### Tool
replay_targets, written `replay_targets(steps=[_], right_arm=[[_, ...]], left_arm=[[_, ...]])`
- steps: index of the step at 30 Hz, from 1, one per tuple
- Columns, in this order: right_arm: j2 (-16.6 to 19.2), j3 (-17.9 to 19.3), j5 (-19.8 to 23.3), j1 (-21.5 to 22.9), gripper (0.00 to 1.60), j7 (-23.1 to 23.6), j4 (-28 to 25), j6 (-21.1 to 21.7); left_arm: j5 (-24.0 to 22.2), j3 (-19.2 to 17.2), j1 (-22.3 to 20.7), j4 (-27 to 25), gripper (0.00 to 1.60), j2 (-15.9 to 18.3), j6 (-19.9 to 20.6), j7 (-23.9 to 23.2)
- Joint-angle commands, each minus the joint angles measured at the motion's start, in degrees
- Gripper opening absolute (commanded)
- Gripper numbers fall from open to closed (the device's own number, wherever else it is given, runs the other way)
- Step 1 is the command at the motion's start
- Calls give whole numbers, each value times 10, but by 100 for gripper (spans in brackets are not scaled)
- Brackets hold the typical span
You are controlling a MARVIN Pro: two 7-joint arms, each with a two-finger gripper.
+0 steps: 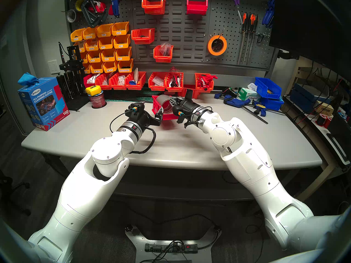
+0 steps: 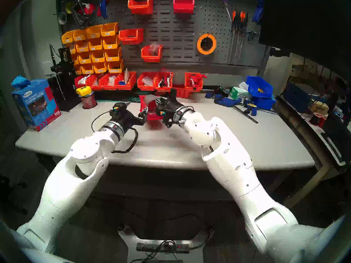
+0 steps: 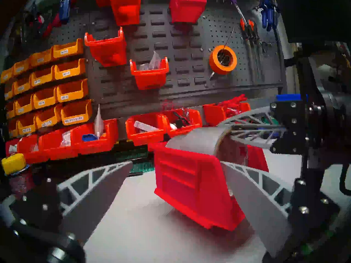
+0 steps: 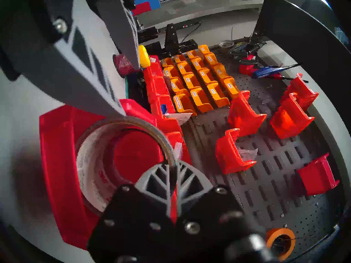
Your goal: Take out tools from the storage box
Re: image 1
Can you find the yellow bin labelled M4-6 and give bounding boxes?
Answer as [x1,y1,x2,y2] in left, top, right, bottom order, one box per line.
[98,37,115,50]

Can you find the grey duct tape roll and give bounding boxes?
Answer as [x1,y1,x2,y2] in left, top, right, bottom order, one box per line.
[157,95,172,115]

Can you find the blue cleaning cloths box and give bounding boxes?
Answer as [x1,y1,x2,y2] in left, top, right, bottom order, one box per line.
[18,78,70,131]

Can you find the yellow bin labelled M3X6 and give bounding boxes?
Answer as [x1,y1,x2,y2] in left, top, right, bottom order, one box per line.
[111,21,130,36]

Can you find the yellow bin labelled M2.5-5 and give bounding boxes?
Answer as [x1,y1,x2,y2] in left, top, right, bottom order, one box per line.
[103,61,119,73]

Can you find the red handled tool set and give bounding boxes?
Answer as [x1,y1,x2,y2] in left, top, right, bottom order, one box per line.
[199,73,218,91]

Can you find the yellow bin labelled M3-6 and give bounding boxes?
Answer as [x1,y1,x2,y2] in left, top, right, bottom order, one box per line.
[115,47,132,61]

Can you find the black metal stand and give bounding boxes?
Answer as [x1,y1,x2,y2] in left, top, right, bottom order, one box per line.
[56,45,89,111]

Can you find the yellow bin labelled M3-8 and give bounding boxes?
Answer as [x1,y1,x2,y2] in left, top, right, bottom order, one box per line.
[101,49,117,62]

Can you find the blue handled pliers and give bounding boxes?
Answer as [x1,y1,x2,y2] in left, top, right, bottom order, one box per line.
[262,0,275,28]

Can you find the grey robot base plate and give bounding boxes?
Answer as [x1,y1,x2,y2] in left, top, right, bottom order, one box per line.
[126,225,222,263]

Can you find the Tuofeng cardboard box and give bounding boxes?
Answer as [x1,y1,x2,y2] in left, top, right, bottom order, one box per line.
[315,101,335,116]

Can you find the orange tape roll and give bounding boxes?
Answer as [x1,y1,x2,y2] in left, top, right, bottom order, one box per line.
[208,35,227,56]

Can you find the Kimtech tissue box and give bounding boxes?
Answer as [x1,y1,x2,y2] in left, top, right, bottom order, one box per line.
[237,87,259,101]

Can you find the black monitor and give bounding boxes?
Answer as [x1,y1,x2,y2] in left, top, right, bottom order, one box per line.
[269,0,351,82]

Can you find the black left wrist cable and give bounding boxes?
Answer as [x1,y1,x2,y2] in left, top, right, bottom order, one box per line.
[129,125,157,155]

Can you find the blue bar clamp yellow label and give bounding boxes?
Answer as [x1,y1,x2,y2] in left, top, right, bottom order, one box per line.
[254,101,285,117]

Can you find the dark blue case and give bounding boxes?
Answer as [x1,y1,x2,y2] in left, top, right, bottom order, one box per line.
[290,83,327,113]

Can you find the yellow bin labelled M3X8 BAO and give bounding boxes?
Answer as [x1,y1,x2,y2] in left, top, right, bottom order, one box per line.
[82,27,98,40]

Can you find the green cutting mat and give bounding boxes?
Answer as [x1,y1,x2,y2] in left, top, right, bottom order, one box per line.
[106,90,162,102]

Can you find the red storage bin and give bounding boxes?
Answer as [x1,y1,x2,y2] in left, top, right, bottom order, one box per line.
[152,95,180,128]

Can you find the red long lighter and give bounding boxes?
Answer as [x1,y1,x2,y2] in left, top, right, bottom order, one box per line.
[108,0,124,16]

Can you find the purple scissors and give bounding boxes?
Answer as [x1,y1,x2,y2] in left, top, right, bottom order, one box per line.
[228,0,243,23]

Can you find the orange black screwdriver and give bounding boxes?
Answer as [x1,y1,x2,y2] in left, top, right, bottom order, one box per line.
[248,15,259,63]
[244,14,254,64]
[237,13,248,64]

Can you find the black flat panel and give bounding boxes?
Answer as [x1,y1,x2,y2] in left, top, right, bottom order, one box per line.
[326,112,351,167]

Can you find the grey pegboard wall panel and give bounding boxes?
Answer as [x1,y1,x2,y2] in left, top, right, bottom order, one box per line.
[65,0,280,71]

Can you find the yellow bin labelled M3-4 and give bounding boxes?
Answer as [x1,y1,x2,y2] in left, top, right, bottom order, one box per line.
[113,34,131,48]

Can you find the black power strip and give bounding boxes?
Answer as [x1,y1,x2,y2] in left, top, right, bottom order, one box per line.
[145,243,198,254]

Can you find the dark grey C-clamp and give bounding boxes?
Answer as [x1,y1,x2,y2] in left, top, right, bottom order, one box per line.
[81,0,108,28]

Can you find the blue cloth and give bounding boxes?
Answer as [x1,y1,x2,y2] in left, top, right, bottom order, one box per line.
[18,72,39,86]

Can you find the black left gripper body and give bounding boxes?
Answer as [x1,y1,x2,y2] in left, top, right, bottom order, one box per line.
[126,102,155,128]

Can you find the black soldering iron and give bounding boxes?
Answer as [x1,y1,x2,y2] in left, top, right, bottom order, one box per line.
[58,42,67,64]

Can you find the yellow bin labelled M3X14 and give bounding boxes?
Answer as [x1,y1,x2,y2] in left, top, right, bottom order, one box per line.
[70,29,85,42]

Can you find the grey workbench frame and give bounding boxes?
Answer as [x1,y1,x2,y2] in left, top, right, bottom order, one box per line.
[41,153,301,213]

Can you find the yellow bin labelled M4-0.7 HEX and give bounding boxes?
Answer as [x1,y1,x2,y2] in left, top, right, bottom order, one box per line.
[118,58,134,73]

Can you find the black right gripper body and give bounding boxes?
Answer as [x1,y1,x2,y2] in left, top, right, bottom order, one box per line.
[173,100,205,123]

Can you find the wooden side table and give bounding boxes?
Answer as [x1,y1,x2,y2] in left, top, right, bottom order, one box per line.
[276,54,351,219]

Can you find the black chair base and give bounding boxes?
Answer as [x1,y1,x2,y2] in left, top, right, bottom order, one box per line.
[0,169,30,216]

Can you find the deep red plastic bin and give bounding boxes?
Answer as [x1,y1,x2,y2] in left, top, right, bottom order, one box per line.
[186,0,208,15]

